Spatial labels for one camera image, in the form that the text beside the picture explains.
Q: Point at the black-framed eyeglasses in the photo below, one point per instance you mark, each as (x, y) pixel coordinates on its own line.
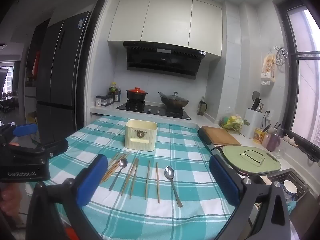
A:
(252, 158)

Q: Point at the purple bottle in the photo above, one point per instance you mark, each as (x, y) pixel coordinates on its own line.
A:
(273, 142)

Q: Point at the cream plastic utensil holder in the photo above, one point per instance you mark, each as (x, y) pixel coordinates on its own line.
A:
(141, 136)

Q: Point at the yellow-capped sauce bottle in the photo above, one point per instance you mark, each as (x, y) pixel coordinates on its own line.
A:
(113, 88)

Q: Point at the black rolled mat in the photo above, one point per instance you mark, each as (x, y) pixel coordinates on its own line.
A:
(203, 135)

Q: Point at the black wok glass lid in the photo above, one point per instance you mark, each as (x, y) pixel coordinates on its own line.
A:
(175, 101)

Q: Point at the metal wok spatula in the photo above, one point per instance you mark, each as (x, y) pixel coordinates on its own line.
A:
(161, 95)

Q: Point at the black window frame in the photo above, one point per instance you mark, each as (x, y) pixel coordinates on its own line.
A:
(287, 55)

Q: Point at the white blue-rimmed bowl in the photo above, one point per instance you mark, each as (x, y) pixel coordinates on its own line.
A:
(290, 187)

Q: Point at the metal spoon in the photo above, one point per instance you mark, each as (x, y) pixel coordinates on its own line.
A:
(123, 163)
(169, 173)

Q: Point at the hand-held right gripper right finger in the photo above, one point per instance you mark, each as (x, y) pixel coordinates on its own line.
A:
(223, 182)

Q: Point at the person's left hand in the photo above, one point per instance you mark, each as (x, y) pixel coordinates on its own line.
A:
(5, 198)

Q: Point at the steel kitchen sink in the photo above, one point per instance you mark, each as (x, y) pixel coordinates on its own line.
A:
(303, 181)

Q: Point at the clear drinking glass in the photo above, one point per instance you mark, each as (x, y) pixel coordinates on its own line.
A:
(280, 153)

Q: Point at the garlic bulb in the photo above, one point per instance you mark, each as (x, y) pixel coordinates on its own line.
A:
(287, 138)
(294, 142)

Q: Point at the black spatula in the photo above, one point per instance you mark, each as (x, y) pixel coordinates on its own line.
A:
(255, 98)

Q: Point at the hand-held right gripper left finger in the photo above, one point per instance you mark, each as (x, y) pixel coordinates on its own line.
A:
(92, 180)

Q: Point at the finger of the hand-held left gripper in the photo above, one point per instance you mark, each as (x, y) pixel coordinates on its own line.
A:
(25, 130)
(56, 147)

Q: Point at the black range hood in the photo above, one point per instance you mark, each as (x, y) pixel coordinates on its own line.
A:
(162, 61)

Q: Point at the pink cup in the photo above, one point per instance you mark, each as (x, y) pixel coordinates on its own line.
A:
(265, 140)

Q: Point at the cardboard box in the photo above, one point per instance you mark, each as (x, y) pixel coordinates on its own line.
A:
(32, 118)

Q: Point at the black clay pot red lid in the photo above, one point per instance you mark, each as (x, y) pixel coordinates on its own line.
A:
(136, 93)

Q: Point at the hanging printed bag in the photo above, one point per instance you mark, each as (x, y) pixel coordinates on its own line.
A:
(268, 68)

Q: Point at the dark tinted water bottle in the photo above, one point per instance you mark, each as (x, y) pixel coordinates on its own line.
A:
(201, 107)

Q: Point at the white wall cabinet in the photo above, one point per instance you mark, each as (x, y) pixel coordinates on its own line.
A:
(165, 20)

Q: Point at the plastic bag of sponges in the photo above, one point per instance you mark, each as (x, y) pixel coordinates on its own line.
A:
(232, 122)

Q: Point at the dark grey refrigerator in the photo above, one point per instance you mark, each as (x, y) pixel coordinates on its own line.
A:
(62, 80)

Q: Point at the white utensil block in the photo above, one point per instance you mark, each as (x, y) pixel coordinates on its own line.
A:
(252, 125)

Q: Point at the black gas cooktop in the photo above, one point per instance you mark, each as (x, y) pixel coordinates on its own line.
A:
(152, 110)

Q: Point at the white wall socket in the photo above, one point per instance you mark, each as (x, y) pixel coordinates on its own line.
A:
(267, 115)

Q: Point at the yellow printed cup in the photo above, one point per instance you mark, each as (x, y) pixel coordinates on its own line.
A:
(258, 136)

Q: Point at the teal white plaid tablecloth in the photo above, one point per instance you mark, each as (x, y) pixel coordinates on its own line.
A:
(162, 220)

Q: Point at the wooden cutting board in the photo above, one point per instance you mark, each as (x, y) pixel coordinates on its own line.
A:
(221, 135)

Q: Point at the metal steamer rack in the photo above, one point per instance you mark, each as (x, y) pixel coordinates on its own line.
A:
(281, 55)

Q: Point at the dark sauce bottle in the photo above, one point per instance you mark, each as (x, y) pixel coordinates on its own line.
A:
(117, 95)

